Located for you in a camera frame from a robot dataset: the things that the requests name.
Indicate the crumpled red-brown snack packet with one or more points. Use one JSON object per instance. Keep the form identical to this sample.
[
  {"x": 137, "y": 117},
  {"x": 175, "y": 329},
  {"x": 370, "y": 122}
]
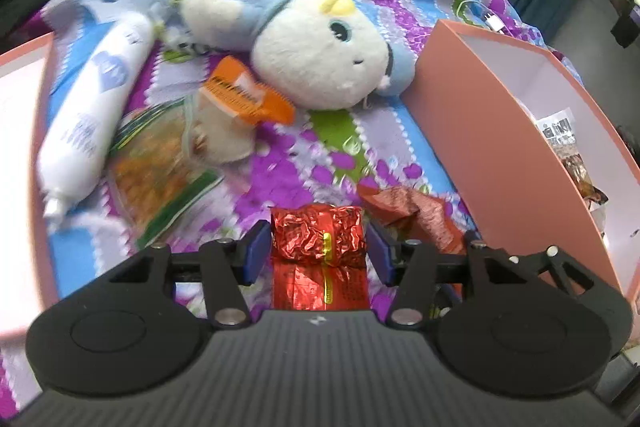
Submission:
[{"x": 415, "y": 212}]

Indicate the pink box lid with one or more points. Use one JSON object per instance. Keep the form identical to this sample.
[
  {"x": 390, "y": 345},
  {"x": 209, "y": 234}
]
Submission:
[{"x": 15, "y": 157}]

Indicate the white squeeze tube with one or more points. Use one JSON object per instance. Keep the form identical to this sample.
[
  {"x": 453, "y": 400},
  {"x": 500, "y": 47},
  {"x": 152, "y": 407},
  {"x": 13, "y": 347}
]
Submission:
[{"x": 85, "y": 117}]

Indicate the orange label snack packet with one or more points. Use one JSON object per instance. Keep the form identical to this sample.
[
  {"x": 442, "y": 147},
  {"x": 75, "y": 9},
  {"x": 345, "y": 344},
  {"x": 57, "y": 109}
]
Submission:
[{"x": 240, "y": 92}]

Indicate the pink cardboard box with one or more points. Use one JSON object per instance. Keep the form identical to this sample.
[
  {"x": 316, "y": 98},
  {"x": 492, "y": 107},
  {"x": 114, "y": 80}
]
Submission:
[{"x": 480, "y": 147}]

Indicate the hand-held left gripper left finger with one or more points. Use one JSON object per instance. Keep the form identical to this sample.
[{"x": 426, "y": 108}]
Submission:
[{"x": 255, "y": 252}]

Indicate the clear printed snack packet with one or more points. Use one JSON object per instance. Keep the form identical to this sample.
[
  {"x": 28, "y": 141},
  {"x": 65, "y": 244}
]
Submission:
[{"x": 557, "y": 127}]

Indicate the green-edged clear snack packet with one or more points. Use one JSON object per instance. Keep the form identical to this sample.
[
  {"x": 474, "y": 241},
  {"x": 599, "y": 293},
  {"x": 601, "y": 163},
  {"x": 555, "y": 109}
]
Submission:
[{"x": 150, "y": 167}]

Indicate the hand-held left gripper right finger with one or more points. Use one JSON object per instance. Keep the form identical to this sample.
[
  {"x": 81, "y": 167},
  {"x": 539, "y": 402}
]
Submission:
[{"x": 380, "y": 252}]

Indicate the brown snack packet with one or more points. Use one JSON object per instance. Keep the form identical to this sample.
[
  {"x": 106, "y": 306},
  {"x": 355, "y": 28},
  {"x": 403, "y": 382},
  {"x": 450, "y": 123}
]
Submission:
[{"x": 580, "y": 177}]

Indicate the red foil snack packet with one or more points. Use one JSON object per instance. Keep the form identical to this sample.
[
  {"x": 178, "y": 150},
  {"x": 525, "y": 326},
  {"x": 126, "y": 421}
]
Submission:
[{"x": 315, "y": 237}]

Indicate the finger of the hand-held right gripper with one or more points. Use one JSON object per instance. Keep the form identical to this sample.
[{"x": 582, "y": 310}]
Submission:
[{"x": 550, "y": 259}]

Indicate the white and blue plush toy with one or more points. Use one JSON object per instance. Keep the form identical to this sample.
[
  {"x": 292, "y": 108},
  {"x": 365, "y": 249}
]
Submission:
[{"x": 310, "y": 52}]

